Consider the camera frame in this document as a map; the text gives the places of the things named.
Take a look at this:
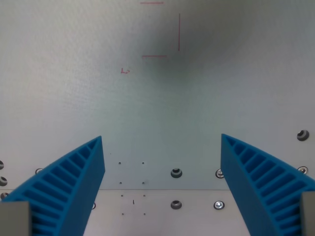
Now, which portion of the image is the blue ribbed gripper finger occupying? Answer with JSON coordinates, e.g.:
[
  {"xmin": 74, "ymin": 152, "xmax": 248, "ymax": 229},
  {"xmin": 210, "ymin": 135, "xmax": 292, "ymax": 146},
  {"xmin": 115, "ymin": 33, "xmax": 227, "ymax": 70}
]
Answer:
[
  {"xmin": 220, "ymin": 133, "xmax": 315, "ymax": 236},
  {"xmin": 0, "ymin": 135, "xmax": 106, "ymax": 236}
]

